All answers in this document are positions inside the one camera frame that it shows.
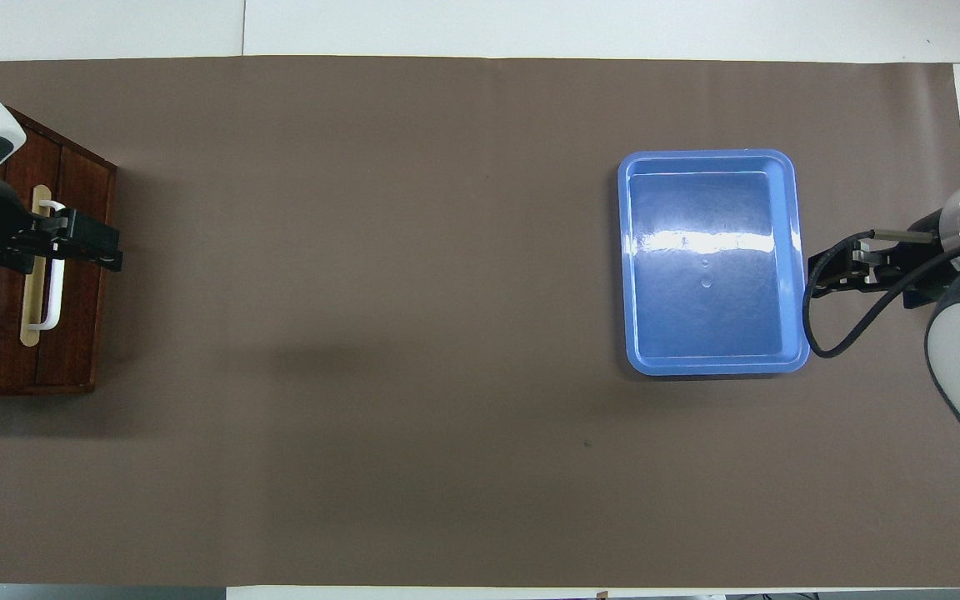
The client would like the wooden drawer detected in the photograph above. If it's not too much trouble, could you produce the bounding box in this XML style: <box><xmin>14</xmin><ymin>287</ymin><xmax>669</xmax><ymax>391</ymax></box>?
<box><xmin>0</xmin><ymin>108</ymin><xmax>118</xmax><ymax>393</ymax></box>

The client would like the white drawer handle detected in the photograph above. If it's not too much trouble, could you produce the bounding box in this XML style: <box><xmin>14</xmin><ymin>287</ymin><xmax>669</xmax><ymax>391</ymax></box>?
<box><xmin>27</xmin><ymin>198</ymin><xmax>65</xmax><ymax>333</ymax></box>

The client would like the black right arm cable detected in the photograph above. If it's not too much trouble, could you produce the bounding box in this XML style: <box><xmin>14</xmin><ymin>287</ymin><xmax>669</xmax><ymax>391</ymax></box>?
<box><xmin>802</xmin><ymin>229</ymin><xmax>960</xmax><ymax>360</ymax></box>

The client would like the blue plastic tray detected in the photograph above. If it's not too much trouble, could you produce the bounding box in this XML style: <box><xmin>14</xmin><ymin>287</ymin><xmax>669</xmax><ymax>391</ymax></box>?
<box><xmin>617</xmin><ymin>149</ymin><xmax>812</xmax><ymax>377</ymax></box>

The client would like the brown table mat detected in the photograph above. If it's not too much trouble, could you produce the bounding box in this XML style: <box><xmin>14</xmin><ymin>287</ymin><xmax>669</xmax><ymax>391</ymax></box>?
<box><xmin>0</xmin><ymin>55</ymin><xmax>960</xmax><ymax>588</ymax></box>

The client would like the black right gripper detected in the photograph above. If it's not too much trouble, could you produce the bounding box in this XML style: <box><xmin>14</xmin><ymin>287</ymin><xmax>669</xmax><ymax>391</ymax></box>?
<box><xmin>807</xmin><ymin>212</ymin><xmax>960</xmax><ymax>310</ymax></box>

